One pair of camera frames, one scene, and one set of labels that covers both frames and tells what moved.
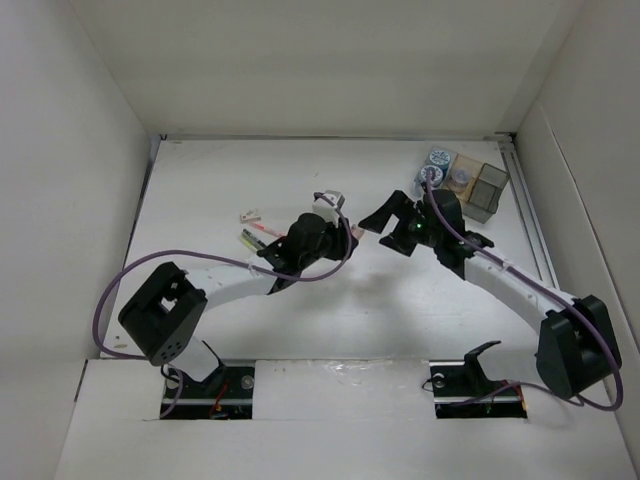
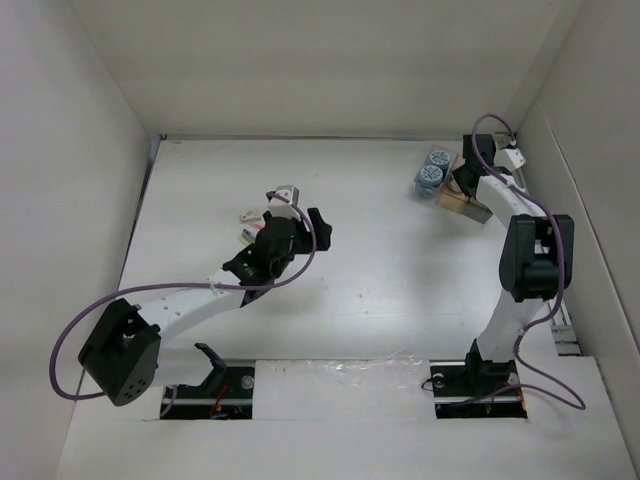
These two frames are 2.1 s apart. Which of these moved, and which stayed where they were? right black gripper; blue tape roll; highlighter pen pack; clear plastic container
Moved: right black gripper
Stayed: blue tape roll; clear plastic container; highlighter pen pack
